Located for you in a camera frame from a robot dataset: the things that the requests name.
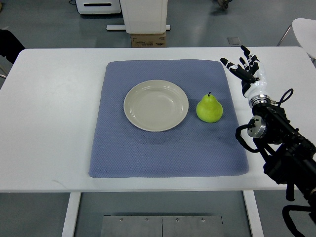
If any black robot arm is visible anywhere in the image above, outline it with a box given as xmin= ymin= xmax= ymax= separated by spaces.
xmin=235 ymin=89 xmax=316 ymax=237

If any beige ceramic plate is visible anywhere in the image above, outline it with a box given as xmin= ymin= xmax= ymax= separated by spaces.
xmin=123 ymin=80 xmax=189 ymax=132

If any blue textured cloth mat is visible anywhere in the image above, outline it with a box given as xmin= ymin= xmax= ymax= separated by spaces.
xmin=89 ymin=59 xmax=249 ymax=178

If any left white table leg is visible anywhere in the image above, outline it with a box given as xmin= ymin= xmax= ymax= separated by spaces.
xmin=61 ymin=192 xmax=81 ymax=237

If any black chair at left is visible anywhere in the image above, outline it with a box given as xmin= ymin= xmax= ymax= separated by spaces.
xmin=0 ymin=29 xmax=26 ymax=64

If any right white table leg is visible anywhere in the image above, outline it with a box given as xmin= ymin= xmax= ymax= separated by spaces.
xmin=242 ymin=190 xmax=264 ymax=237

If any white machine with slot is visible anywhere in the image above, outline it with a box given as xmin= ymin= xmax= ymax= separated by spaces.
xmin=75 ymin=0 xmax=121 ymax=15

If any white cabinet on base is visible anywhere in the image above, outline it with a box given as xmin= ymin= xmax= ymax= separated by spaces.
xmin=106 ymin=0 xmax=171 ymax=34

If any brown cardboard box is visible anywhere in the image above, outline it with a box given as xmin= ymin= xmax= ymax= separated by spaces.
xmin=130 ymin=33 xmax=166 ymax=48

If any white table leg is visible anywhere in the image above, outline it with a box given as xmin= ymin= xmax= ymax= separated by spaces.
xmin=61 ymin=192 xmax=81 ymax=237
xmin=242 ymin=190 xmax=264 ymax=237

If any metal floor plate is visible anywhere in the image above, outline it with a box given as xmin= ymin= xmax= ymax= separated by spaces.
xmin=101 ymin=215 xmax=225 ymax=237

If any green pear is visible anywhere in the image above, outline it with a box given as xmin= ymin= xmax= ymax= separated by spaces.
xmin=196 ymin=92 xmax=223 ymax=123

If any white round chair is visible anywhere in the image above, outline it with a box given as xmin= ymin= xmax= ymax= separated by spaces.
xmin=277 ymin=18 xmax=316 ymax=63

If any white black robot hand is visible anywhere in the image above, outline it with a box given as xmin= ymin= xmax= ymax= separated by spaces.
xmin=220 ymin=45 xmax=271 ymax=108

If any small metal floor hatch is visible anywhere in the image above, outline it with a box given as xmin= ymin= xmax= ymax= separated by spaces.
xmin=227 ymin=37 xmax=241 ymax=45

